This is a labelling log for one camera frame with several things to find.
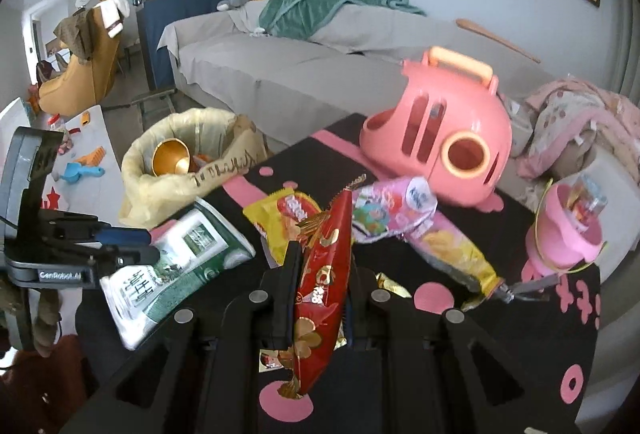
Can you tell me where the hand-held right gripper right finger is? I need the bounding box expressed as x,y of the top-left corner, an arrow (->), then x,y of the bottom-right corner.
344,261 -> 583,434

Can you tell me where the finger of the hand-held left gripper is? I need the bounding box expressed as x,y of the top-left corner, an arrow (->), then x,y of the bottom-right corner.
37,209 -> 152,246
55,241 -> 162,268

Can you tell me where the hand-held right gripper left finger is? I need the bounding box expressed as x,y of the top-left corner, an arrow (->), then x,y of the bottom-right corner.
60,242 -> 304,434

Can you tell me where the red snack packet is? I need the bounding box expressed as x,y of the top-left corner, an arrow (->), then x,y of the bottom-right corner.
279,174 -> 369,401

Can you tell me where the bin with yellowish plastic bag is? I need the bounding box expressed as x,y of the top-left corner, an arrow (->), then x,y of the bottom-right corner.
118,108 -> 272,231

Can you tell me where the green white snack bag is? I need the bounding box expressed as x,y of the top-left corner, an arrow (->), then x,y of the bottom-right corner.
99,208 -> 257,351

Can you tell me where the red paper cup gold inside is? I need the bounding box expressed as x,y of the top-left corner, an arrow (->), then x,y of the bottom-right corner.
151,139 -> 199,176

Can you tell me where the yellow pink chips packet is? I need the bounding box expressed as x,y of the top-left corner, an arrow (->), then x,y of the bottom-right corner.
404,211 -> 504,311

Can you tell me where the gold foil wrapper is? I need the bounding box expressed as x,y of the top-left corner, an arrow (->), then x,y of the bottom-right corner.
375,271 -> 412,300

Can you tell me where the blue toy scoop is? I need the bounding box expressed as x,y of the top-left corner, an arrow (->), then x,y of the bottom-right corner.
62,162 -> 107,185

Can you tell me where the yellow snack packet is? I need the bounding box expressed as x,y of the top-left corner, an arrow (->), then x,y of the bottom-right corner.
243,188 -> 324,271

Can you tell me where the orange toy rake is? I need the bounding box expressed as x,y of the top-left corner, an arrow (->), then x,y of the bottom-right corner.
74,146 -> 108,167

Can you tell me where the pink cartoon packet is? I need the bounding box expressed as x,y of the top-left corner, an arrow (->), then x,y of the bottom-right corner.
350,175 -> 439,246

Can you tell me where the orange brown chair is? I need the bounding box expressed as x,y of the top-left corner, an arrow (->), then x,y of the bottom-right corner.
38,7 -> 122,113

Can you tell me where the black pink-spotted tablecloth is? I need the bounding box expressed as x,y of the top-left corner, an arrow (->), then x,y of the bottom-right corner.
75,113 -> 602,434

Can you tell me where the person's maroon clothing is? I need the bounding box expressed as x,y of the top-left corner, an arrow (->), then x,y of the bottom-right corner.
0,334 -> 97,434

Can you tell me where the olive cloth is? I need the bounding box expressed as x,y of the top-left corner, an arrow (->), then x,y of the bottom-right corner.
53,11 -> 97,61

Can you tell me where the silver foil wrapper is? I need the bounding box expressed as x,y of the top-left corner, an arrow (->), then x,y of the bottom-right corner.
492,274 -> 566,305

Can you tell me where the dark blue cabinet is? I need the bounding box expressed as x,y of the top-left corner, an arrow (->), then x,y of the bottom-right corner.
135,0 -> 252,91

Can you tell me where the pink plastic toy carrier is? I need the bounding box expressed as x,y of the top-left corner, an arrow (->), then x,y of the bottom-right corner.
358,45 -> 514,211

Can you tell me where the white towel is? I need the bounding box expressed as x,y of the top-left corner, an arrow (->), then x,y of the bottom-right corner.
99,0 -> 132,38

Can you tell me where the pink toy bucket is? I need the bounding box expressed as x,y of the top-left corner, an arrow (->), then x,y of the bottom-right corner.
521,179 -> 609,286

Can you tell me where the grey sofa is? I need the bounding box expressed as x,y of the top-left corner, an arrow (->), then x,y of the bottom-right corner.
156,0 -> 618,197

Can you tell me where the printed can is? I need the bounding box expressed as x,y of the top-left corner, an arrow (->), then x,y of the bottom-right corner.
566,175 -> 609,221

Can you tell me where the white storage box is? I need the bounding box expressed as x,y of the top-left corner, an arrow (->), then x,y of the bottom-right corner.
574,145 -> 640,267

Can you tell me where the green blanket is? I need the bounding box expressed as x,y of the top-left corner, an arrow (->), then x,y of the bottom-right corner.
258,0 -> 429,41

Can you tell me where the pink floral blanket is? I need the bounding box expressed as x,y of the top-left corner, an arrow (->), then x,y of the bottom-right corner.
514,78 -> 640,181

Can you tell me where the long wooden stick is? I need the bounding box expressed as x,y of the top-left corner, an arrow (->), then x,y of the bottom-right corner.
455,18 -> 542,64

